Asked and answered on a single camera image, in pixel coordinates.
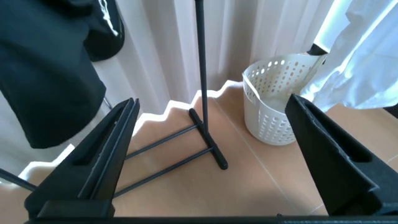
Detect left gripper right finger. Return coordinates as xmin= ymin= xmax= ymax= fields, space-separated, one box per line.
xmin=284 ymin=93 xmax=398 ymax=217

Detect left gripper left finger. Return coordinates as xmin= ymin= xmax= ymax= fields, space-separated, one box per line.
xmin=24 ymin=98 xmax=141 ymax=218

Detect black shorts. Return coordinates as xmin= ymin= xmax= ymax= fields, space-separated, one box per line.
xmin=0 ymin=0 xmax=126 ymax=150

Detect white garment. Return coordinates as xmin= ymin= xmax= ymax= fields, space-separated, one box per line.
xmin=299 ymin=0 xmax=398 ymax=113

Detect white laundry basket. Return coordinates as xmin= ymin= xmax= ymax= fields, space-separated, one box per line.
xmin=241 ymin=53 xmax=328 ymax=147

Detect black clothes rack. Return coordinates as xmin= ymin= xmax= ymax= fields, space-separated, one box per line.
xmin=0 ymin=0 xmax=229 ymax=198

